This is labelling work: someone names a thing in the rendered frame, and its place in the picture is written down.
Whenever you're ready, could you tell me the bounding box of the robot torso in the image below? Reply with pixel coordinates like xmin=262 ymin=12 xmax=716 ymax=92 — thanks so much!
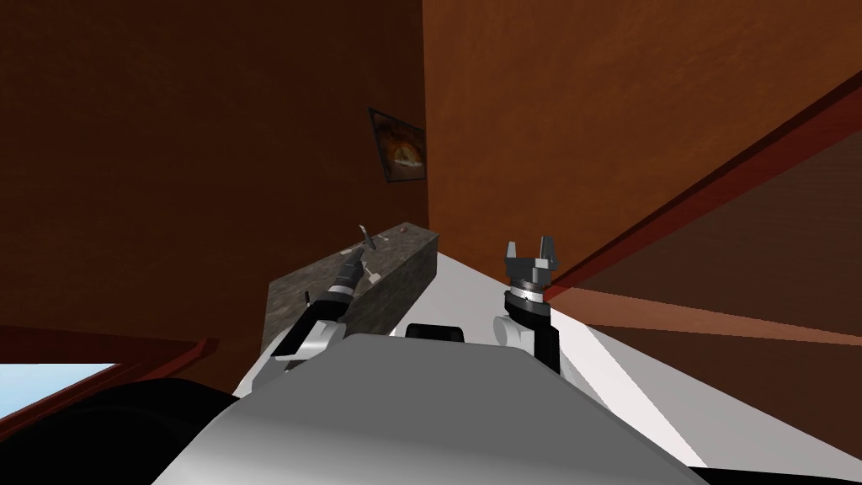
xmin=151 ymin=322 xmax=710 ymax=485

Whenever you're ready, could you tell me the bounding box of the dark framed wall picture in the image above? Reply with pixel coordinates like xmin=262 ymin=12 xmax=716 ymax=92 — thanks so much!
xmin=367 ymin=106 xmax=429 ymax=185

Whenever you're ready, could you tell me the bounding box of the grey stone counter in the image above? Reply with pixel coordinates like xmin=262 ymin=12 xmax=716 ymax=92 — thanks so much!
xmin=258 ymin=221 xmax=439 ymax=360

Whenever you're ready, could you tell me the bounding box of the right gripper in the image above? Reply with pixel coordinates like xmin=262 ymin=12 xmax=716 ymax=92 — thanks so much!
xmin=504 ymin=235 xmax=561 ymax=292

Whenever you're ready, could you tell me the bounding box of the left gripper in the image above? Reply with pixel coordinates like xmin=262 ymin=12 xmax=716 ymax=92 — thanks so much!
xmin=338 ymin=224 xmax=377 ymax=285

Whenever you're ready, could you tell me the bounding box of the red framed window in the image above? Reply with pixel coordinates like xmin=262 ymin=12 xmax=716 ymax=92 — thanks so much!
xmin=0 ymin=326 xmax=221 ymax=440

